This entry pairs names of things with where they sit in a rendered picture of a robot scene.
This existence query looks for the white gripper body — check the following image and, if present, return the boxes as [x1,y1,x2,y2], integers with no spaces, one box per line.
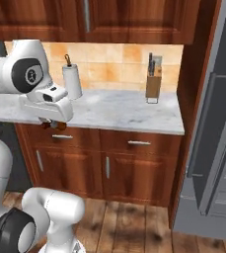
[18,94,75,124]

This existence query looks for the grey fridge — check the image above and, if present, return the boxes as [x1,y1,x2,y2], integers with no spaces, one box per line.
[172,125,226,242]

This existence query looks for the grey fridge door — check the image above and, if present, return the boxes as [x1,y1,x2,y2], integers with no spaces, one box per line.
[185,0,226,217]

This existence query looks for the wooden drawer front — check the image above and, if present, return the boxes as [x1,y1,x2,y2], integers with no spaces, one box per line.
[16,123,102,148]
[99,128,183,155]

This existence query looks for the white paper towel roll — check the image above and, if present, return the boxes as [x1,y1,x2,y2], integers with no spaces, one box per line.
[61,53,84,101]

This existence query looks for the wooden base cupboard door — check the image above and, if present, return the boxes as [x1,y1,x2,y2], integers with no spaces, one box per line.
[25,145,105,200]
[102,151,180,208]

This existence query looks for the dark grey appliance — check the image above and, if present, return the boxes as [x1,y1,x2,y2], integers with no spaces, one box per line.
[0,121,34,194]

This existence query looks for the wooden knife block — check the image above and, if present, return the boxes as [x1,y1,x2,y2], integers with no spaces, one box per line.
[145,74,163,104]

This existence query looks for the grey cleaver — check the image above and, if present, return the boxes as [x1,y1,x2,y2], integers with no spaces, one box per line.
[152,54,164,78]

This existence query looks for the tall wooden side panel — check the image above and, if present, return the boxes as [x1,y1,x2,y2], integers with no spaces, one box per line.
[167,0,223,229]

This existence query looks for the silver drawer handle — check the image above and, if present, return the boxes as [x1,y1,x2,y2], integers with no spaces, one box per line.
[127,139,152,146]
[51,133,75,140]

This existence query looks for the silver cupboard door handle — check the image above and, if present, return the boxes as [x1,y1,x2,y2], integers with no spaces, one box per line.
[35,149,44,173]
[105,155,112,180]

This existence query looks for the wooden wall cupboard door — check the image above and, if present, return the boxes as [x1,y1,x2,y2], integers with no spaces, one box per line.
[85,0,201,45]
[0,0,86,42]

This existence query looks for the silver wall cupboard handle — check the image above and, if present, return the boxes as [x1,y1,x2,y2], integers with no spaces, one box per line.
[82,0,92,34]

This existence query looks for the dark-handled knife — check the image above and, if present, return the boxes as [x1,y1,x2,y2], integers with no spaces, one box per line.
[147,51,156,78]

